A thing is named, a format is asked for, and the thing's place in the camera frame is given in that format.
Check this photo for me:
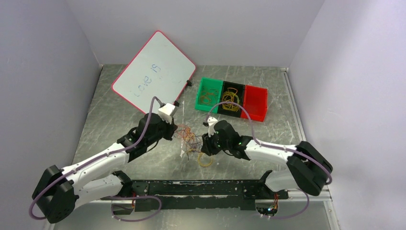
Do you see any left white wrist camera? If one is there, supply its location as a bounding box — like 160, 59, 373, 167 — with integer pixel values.
158, 103, 178, 124

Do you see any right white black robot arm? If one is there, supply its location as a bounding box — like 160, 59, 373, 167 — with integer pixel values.
201, 117, 333, 198

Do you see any pink framed whiteboard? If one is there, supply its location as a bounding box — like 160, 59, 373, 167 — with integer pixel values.
111, 31, 196, 114

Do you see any green plastic bin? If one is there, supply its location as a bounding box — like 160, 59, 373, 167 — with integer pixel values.
194, 78, 223, 112

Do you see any yellow green wire coil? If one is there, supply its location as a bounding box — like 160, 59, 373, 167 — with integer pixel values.
221, 88, 241, 112

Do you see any black plastic bin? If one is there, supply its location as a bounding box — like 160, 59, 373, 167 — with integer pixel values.
217, 81, 245, 117

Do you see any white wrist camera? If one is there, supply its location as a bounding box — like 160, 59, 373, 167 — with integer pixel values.
158, 103, 178, 124
203, 116, 218, 137

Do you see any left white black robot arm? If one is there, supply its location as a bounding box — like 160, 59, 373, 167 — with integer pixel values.
28, 111, 177, 223

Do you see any black aluminium base frame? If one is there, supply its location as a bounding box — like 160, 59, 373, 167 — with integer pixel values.
73, 178, 332, 212

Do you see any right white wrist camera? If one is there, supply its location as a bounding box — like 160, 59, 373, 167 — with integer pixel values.
203, 116, 218, 137

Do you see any purple cable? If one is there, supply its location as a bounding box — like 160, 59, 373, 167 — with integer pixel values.
177, 125, 203, 162

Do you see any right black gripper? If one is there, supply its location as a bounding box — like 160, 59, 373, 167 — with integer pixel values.
201, 128, 231, 156

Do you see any red plastic bin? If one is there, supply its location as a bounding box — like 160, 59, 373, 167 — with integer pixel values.
243, 85, 268, 122

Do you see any orange cable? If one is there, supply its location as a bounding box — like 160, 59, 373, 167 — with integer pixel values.
174, 124, 197, 143
200, 87, 220, 107

